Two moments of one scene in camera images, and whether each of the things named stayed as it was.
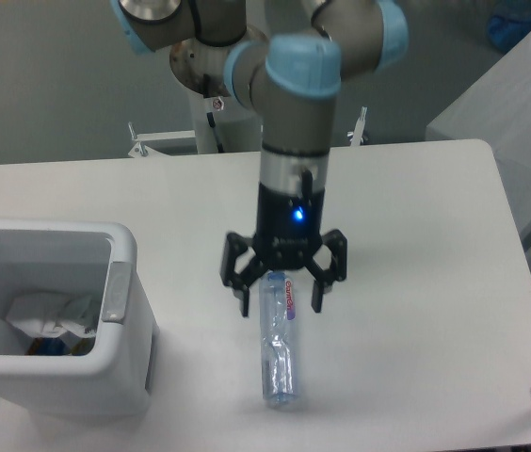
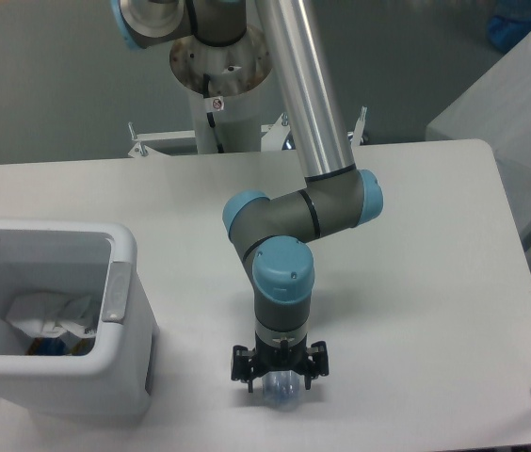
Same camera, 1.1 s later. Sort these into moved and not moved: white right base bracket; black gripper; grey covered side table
Moved: black gripper
Not moved: white right base bracket; grey covered side table
